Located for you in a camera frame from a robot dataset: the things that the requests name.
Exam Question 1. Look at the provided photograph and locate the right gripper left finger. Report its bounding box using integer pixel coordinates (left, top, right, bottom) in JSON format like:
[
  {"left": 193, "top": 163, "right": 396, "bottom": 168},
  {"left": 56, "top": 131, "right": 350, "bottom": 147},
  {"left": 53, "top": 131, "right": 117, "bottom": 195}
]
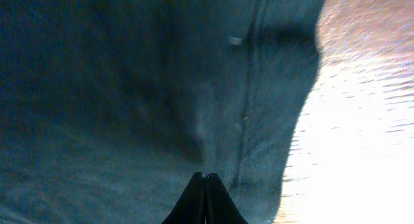
[{"left": 162, "top": 172, "right": 206, "bottom": 224}]

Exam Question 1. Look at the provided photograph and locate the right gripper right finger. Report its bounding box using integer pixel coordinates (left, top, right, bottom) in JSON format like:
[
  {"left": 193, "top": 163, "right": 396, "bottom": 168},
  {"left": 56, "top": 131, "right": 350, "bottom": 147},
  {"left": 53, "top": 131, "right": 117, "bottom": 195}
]
[{"left": 204, "top": 173, "right": 248, "bottom": 224}]

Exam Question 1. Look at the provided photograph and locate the dark teal t-shirt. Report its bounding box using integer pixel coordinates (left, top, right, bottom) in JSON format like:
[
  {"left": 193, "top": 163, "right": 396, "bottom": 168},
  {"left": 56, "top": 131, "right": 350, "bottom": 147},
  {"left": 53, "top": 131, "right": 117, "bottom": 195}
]
[{"left": 1, "top": 0, "right": 325, "bottom": 223}]

